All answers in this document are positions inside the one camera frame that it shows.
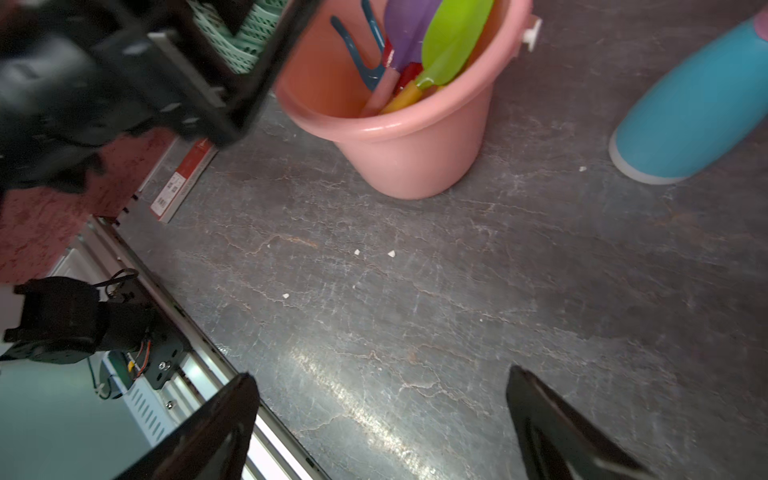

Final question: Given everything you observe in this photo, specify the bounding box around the teal pink spray bottle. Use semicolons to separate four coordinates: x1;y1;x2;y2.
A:
608;9;767;185

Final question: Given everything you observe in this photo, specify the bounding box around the red white card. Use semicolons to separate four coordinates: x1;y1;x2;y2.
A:
150;139;218;224

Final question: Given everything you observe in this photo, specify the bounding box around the purple toy shovel pink handle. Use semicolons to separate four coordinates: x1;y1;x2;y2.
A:
361;0;441;117

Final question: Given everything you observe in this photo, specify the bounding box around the pink plastic bucket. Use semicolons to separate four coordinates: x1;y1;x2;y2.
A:
274;1;541;200

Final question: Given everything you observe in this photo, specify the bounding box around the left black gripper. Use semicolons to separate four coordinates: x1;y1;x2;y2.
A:
89;0;322;147

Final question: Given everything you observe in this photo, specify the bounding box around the green toy trowel yellow handle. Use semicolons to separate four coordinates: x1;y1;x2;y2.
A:
379;0;494;115

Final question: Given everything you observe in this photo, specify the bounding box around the green mesh file organizer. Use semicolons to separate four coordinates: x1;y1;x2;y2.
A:
188;0;288;74

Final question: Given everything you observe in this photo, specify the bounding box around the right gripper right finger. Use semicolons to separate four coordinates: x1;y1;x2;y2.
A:
506;365;656;479

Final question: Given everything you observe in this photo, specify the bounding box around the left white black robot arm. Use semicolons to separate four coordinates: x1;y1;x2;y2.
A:
1;1;317;364

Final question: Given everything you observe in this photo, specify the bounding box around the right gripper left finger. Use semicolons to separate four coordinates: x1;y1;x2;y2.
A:
117;373;260;480

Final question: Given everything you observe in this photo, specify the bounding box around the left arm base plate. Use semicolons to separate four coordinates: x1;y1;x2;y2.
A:
96;280;190;390

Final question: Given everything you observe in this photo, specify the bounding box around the blue toy rake yellow handle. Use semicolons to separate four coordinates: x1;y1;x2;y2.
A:
329;0;388;92

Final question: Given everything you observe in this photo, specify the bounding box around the aluminium front rail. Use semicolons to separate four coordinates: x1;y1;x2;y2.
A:
51;217;328;479

